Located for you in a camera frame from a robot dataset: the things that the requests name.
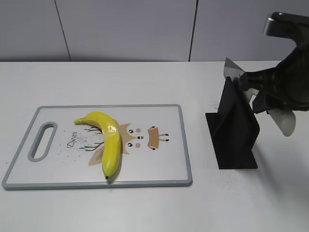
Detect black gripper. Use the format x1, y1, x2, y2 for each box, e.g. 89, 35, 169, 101
239, 47, 309, 114

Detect white handled kitchen knife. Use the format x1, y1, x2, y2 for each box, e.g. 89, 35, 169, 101
224, 58, 296, 137

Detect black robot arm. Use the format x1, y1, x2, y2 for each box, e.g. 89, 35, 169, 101
239, 12, 309, 114

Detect yellow plastic banana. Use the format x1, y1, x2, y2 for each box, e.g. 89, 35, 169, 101
74, 111, 122, 180

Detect black knife stand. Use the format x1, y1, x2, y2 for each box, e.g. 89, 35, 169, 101
205, 77, 260, 169

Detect white cutting board grey rim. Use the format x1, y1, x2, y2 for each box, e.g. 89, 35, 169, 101
2, 104, 192, 190

